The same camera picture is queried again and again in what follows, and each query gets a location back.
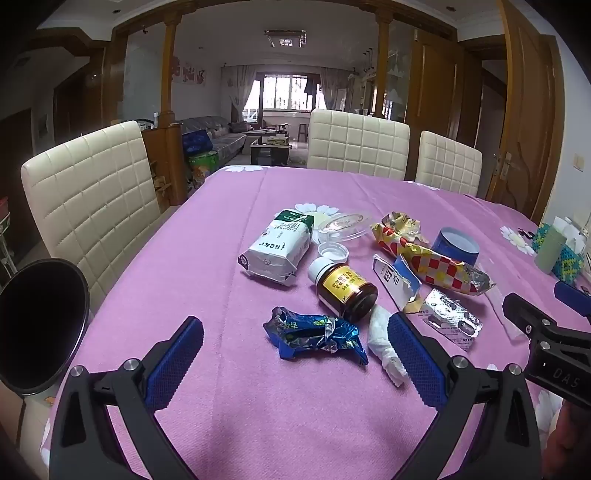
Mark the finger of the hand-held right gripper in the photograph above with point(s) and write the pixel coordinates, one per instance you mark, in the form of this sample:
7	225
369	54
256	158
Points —
572	297
531	316

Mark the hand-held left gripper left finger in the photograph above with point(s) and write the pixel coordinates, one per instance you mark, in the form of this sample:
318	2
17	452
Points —
175	360

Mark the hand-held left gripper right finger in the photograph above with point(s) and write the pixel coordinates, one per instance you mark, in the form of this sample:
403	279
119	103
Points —
415	364

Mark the clear plastic sleeve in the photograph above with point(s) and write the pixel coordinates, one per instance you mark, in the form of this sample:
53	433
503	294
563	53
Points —
494	295

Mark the white tissue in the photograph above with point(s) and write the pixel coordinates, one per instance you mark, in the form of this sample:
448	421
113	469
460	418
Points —
381	337

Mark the silver blister pack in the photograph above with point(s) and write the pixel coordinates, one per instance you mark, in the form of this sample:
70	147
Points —
450	318

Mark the white blue medicine box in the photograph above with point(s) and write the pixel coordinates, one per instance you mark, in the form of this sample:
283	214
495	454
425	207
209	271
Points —
392	281

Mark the red white checkered wrapper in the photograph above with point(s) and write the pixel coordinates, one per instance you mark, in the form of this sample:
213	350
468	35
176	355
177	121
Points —
438	270

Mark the brown medicine bottle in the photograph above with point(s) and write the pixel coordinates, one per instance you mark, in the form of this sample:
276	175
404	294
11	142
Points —
346	290

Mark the blue foil wrapper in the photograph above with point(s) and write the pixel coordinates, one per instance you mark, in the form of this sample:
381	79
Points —
314	337

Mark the blue paper cup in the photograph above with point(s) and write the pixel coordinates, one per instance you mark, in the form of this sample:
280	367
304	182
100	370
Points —
455	242

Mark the gold wrapper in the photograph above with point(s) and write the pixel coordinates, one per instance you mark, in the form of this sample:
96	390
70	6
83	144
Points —
397	230

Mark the white bottle cap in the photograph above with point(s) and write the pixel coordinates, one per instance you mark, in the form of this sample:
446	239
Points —
332	253

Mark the white milk pouch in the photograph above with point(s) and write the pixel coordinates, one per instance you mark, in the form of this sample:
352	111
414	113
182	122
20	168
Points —
277	249

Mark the clear plastic lid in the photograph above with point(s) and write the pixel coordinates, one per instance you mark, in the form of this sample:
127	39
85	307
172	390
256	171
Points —
344	226

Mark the person's right hand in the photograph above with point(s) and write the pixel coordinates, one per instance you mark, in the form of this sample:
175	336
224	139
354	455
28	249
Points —
572	443

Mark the beaded tissue box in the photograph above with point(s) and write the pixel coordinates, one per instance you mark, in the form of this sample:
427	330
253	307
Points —
554	254

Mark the pink flowered tablecloth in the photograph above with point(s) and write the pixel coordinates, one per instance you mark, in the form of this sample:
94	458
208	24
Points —
207	258

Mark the cream quilted leather chair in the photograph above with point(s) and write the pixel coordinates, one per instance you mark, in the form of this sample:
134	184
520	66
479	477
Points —
358	143
92	194
448	161

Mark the wooden door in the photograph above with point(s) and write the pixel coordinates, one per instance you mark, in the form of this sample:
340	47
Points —
526	115

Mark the green box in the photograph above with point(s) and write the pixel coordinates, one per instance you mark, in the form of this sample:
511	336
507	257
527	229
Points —
203	168

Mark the wooden cabinet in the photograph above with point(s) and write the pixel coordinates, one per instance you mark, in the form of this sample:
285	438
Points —
164	157

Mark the grey sofa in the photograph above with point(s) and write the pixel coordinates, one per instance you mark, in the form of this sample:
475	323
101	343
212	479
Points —
221	138

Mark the dark coffee table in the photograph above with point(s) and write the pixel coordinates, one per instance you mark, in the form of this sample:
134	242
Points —
270	150

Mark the patterned curtain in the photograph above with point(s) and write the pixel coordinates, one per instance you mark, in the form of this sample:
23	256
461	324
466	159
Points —
334	87
238	92

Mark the wooden pillar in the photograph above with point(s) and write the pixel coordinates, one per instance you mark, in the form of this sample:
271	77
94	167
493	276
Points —
384	64
169	74

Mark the barred window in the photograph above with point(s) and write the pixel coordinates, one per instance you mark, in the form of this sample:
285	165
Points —
288	92

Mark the ceiling light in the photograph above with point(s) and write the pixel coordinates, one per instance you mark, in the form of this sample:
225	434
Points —
285	38

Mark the wall switch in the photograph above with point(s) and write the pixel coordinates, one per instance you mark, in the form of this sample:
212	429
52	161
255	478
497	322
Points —
577	162

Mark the pink wall decoration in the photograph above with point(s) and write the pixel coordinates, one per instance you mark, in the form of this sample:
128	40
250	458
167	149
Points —
187	71

